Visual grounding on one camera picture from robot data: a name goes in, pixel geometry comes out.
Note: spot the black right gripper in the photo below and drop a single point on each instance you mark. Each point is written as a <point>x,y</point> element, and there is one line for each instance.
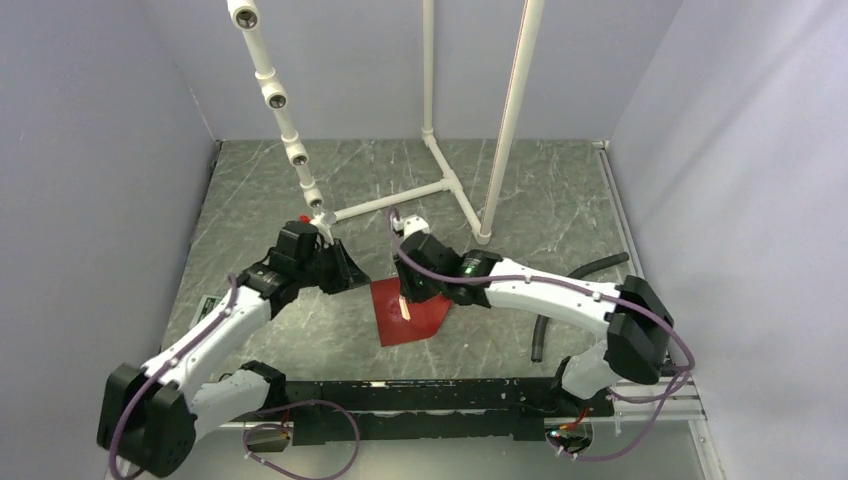
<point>407,289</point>

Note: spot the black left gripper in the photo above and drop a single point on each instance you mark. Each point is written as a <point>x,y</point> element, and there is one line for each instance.
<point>348,274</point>

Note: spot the tan paper letter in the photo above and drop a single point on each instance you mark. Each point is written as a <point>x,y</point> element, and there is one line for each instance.
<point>403,309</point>

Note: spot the red paper envelope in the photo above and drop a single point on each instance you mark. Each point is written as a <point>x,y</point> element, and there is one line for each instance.
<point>426,317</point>

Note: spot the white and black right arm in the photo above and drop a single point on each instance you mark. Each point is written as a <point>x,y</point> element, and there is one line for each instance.
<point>631,327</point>

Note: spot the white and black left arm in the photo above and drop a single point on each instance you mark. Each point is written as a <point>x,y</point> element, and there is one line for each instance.
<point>152,415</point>

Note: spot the green white small box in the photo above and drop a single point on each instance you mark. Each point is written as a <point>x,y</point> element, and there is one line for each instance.
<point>205,306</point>

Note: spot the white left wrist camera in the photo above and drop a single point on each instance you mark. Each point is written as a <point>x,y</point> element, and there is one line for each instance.
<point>323,221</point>

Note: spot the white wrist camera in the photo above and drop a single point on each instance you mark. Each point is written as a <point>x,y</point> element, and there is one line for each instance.
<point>323,221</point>
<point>406,226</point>

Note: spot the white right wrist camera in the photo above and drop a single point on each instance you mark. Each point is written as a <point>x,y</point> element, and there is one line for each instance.
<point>406,226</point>

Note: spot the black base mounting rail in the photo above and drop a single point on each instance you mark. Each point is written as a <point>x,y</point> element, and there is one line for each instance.
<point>521,408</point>

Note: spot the aluminium extrusion frame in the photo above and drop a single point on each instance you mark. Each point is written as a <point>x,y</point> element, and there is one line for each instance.
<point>673,398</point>

